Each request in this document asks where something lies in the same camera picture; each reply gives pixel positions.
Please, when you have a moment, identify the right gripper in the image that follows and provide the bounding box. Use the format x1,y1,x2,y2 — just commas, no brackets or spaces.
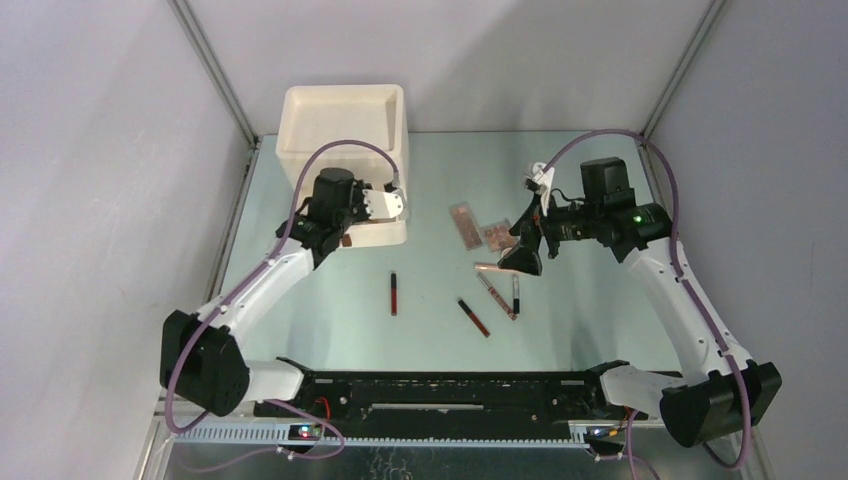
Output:
498,191,601,276

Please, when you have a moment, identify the white drawer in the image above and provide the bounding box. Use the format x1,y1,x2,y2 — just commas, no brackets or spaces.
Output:
291,186,408,248

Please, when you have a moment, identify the white drawer organizer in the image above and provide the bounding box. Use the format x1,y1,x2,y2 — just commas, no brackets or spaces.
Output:
275,84,411,248

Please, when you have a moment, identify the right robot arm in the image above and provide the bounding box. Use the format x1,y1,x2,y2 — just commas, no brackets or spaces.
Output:
498,157,782,448

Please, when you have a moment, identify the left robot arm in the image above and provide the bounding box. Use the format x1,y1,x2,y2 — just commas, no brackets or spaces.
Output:
160,168,404,417

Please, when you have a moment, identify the clear mascara tube black cap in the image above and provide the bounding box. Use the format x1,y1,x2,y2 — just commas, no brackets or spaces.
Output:
512,274,521,315

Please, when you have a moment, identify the small square blush palette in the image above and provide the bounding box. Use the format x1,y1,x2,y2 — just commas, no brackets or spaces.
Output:
482,220,516,253

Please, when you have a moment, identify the pink concealer tube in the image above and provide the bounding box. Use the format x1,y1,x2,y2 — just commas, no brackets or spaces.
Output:
474,263,504,272

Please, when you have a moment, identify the red lettered lip gloss tube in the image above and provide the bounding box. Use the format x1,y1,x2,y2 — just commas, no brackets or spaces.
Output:
477,272,517,321

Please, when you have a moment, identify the long eyeshadow palette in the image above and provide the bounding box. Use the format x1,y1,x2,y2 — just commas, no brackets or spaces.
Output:
449,203,483,250

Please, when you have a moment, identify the dark red lip gloss tube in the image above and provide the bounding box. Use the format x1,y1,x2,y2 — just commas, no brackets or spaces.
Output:
457,298,491,338

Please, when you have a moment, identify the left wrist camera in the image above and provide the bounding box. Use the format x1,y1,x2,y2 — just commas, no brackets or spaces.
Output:
363,189,406,221

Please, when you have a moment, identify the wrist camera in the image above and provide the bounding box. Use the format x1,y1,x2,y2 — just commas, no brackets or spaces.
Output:
525,162,555,216
363,189,406,221

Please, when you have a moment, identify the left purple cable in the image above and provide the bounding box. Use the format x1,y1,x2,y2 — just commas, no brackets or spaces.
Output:
164,139,402,475

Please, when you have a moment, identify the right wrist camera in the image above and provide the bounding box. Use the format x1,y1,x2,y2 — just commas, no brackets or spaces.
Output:
525,162,555,216

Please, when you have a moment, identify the aluminium frame rail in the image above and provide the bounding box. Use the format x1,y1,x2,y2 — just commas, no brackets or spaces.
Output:
166,0,259,149

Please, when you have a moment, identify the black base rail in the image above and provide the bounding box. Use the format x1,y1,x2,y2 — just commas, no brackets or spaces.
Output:
288,370,627,441

